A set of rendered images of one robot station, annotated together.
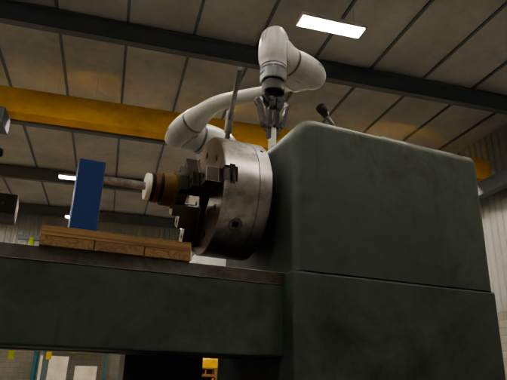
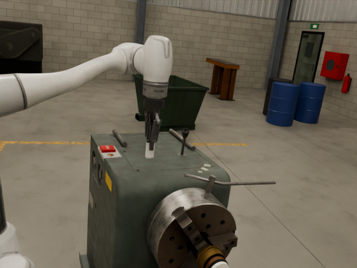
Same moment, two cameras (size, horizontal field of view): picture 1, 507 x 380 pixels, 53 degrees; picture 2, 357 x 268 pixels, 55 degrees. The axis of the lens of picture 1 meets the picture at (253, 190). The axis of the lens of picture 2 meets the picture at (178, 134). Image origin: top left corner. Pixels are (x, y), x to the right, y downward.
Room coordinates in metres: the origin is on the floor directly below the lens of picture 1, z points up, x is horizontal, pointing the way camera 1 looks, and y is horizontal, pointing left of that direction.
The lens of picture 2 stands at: (1.42, 1.16, 1.80)
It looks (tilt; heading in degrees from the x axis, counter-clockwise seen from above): 17 degrees down; 268
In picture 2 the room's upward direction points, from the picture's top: 6 degrees clockwise
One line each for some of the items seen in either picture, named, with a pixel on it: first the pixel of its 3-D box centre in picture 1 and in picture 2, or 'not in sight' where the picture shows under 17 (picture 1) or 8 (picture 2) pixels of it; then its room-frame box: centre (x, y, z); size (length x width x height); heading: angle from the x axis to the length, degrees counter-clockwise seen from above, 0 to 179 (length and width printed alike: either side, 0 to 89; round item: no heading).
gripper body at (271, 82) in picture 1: (272, 96); (153, 109); (1.47, -0.05, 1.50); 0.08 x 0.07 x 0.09; 113
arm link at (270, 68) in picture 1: (273, 76); (155, 89); (1.47, -0.05, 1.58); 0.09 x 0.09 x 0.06
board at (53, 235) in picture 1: (106, 259); not in sight; (1.18, 0.34, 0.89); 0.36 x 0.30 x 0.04; 23
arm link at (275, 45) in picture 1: (276, 50); (155, 58); (1.48, -0.06, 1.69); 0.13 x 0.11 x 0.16; 130
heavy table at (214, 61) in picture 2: not in sight; (219, 77); (-0.01, -9.02, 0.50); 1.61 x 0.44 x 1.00; 105
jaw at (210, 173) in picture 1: (206, 180); (224, 242); (1.17, 0.12, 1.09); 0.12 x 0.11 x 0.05; 23
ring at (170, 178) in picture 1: (167, 189); (211, 261); (1.23, 0.22, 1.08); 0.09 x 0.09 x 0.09; 23
